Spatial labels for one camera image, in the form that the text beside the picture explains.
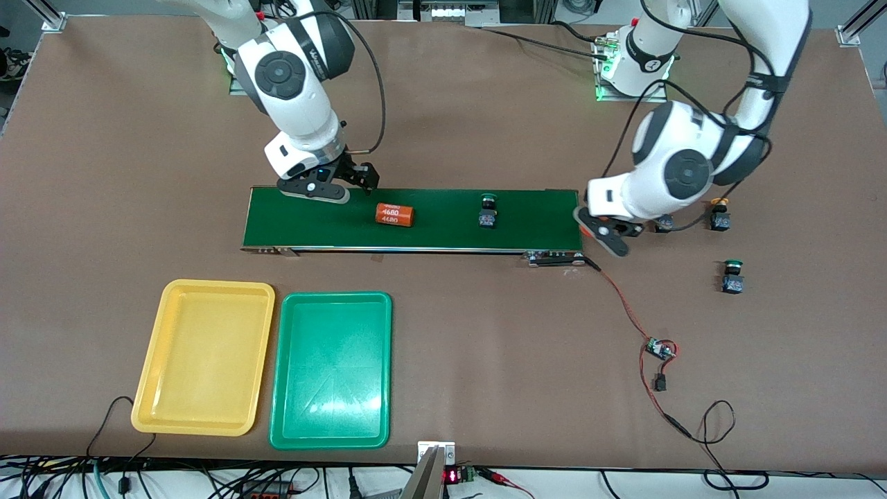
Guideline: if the green belt conveyor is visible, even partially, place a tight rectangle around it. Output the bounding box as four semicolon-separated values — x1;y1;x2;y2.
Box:
240;186;586;268

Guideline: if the grey metal equipment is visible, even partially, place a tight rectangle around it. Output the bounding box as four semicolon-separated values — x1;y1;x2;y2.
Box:
398;0;486;27

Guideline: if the green plastic tray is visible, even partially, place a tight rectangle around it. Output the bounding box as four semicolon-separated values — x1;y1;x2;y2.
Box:
269;292;393;450

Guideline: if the yellow plastic tray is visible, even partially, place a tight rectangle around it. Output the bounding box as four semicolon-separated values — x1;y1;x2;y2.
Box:
131;279;276;437

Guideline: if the red clip lead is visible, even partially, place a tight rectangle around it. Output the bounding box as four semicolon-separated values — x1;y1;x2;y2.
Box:
478;468;536;499

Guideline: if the dark shoe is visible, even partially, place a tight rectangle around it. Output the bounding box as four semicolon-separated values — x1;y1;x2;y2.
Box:
0;47;32;82

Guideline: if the red black twisted wire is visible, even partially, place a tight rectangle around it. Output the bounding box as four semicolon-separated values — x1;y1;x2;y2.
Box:
584;256;694;441

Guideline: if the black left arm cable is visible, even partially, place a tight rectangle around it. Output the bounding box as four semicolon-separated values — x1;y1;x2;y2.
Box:
601;0;773;233

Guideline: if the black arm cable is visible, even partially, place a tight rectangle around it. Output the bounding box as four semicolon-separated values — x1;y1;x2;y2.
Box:
298;0;387;155
601;0;773;233

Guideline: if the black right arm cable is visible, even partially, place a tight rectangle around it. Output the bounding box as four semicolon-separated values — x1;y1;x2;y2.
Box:
298;0;387;155

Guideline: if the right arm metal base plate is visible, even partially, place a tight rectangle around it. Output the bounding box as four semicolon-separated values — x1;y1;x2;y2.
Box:
229;19;309;96

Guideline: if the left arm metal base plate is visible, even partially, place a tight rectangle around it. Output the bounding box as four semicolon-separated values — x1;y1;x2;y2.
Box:
592;33;669;103

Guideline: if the black looped cable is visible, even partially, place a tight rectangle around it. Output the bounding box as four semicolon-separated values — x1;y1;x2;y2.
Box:
683;400;770;491

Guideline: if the black table cable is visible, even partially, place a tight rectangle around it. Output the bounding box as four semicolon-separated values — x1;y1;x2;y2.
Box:
482;19;611;62

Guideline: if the grey metal camera mount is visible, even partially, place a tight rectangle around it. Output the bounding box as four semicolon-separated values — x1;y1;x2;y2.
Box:
400;441;457;499

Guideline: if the aluminium frame profile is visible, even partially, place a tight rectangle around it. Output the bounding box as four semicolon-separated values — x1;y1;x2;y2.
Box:
836;0;887;48
28;0;68;32

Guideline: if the thin black cable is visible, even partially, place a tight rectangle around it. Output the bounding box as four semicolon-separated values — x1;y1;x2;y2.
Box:
87;396;157;462

